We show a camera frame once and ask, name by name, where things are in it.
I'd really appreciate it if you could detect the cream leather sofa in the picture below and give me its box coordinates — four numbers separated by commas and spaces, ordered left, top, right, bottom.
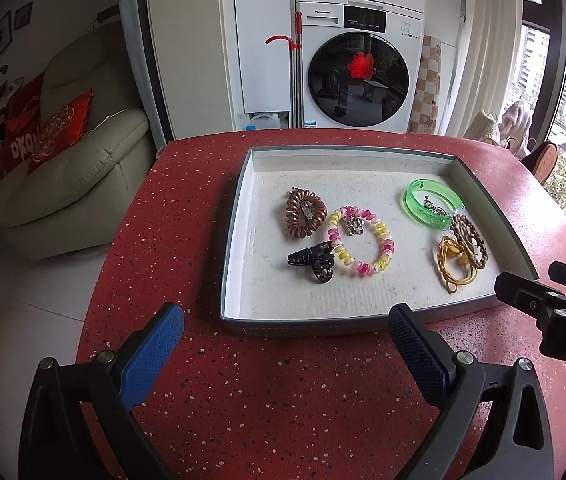
0, 20, 156, 261

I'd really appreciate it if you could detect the brown chair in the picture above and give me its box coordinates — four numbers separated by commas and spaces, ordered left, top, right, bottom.
520, 141, 562, 186

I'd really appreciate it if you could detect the white shallow tray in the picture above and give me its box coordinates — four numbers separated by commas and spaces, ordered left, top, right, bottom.
220, 146, 540, 338

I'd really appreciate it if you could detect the checkered beige cloth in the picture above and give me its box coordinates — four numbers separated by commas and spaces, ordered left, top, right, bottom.
409, 35, 444, 136

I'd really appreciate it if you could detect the red gold patterned cushion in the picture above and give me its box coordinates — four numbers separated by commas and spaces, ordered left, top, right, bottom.
27, 89, 94, 177

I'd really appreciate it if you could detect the brown braided bracelet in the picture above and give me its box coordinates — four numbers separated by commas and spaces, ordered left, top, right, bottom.
450, 214, 490, 269

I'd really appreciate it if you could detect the white tall cabinet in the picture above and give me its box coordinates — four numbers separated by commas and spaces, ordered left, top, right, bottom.
145, 0, 296, 143

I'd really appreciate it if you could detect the small dark picture frame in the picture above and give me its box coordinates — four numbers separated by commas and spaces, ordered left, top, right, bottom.
13, 2, 34, 29

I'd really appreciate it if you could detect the black claw hair clip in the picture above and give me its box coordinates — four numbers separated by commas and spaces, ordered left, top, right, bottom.
286, 241, 336, 285

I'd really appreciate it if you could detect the red handled mop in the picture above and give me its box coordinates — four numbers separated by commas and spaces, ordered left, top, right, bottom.
264, 10, 304, 131

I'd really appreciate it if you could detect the white curtain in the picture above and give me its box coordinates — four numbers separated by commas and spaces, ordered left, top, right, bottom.
442, 0, 524, 137

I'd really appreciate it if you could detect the red lettered cushion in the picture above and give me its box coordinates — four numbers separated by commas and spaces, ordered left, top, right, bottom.
0, 74, 46, 176

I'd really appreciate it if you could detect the white plastic jug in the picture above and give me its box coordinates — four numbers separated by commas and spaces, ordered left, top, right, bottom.
249, 112, 282, 131

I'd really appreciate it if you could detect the small silver bow clip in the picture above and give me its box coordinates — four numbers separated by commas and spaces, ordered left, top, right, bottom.
345, 212, 368, 236

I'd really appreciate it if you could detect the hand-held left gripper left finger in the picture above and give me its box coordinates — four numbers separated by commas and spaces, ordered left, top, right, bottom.
18, 302, 186, 480

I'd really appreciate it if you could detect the white fluffy garment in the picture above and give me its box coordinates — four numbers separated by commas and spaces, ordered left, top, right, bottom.
500, 100, 534, 149

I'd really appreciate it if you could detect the pink yellow spiral hair tie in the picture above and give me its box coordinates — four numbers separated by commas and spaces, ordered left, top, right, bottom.
328, 205, 394, 277

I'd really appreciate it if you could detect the green translucent bangle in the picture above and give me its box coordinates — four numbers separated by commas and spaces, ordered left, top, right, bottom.
405, 178, 465, 232

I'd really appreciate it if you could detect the dark window frame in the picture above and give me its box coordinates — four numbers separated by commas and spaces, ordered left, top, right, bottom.
522, 0, 566, 146

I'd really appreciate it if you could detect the brown spiral hair tie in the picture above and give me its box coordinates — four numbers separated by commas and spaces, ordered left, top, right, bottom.
285, 187, 329, 240

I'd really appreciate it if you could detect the yellow elastic hair tie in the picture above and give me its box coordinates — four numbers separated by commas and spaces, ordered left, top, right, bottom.
437, 236, 480, 295

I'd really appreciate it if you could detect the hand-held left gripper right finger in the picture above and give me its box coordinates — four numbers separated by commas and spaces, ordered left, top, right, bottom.
388, 302, 564, 480

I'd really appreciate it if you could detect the long silver hair clip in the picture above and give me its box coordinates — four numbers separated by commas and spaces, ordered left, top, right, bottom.
290, 187, 316, 224

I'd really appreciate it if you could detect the cream fluffy garment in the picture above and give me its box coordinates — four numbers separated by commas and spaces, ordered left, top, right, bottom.
465, 110, 502, 144

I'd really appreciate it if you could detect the white washing machine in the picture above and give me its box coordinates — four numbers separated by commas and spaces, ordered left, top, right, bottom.
295, 0, 426, 133

